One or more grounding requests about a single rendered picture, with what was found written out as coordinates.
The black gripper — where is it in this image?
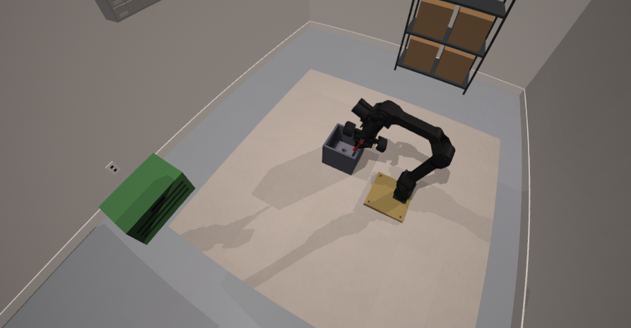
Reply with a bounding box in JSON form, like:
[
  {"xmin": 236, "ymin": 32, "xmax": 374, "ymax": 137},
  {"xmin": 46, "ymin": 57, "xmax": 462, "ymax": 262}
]
[{"xmin": 342, "ymin": 121, "xmax": 387, "ymax": 153}]

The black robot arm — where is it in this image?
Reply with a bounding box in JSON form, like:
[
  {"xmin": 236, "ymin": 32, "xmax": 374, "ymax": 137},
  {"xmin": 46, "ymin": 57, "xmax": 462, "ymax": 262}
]
[{"xmin": 352, "ymin": 98, "xmax": 455, "ymax": 203}]

